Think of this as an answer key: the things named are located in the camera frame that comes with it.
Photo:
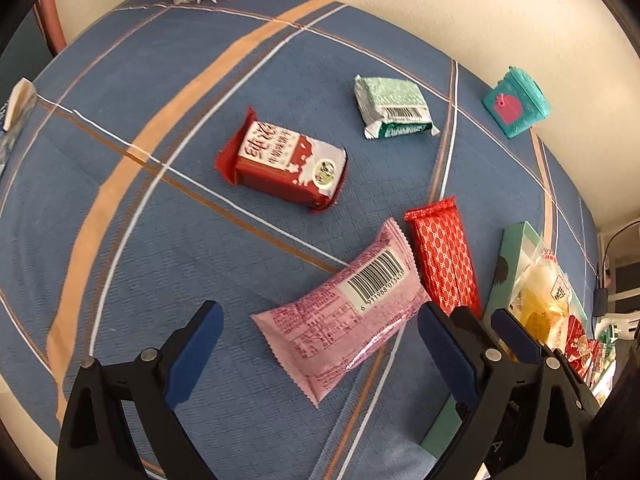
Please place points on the red gold-patterned wafer packet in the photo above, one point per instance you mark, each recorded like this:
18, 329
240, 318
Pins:
445, 255

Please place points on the dark red milk snack packet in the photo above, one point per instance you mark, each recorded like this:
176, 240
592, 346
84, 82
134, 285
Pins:
280, 165

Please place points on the white tray with green rim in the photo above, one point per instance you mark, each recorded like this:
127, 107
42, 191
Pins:
515, 245

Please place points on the blue and white tissue packet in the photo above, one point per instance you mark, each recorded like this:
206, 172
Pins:
20, 110

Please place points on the light green snack packet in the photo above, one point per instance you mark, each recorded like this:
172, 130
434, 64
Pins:
395, 97

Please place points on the pink snack packet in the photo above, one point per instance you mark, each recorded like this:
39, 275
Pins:
340, 320

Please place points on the red triangular snack packet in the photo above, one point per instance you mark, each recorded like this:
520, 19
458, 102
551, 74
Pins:
580, 350

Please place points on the dark green snack packet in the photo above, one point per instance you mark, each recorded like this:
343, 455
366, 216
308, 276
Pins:
605, 360

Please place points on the reddish wooden chair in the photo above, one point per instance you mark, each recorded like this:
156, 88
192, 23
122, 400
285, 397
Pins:
50, 20

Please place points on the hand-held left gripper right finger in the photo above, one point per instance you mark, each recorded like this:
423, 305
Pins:
447, 355

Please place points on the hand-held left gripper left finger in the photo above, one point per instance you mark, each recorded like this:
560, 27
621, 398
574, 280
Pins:
195, 350

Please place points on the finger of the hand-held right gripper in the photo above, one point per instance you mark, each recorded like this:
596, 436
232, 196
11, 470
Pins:
515, 335

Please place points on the white cake clear packet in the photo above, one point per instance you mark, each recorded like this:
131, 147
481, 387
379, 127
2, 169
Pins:
545, 280

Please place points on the blue plaid tablecloth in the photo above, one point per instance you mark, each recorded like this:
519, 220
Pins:
175, 260

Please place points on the teal toy house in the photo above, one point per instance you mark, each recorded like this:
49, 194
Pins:
515, 105

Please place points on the yellow cake clear packet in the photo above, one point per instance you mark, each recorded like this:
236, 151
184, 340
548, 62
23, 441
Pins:
542, 317

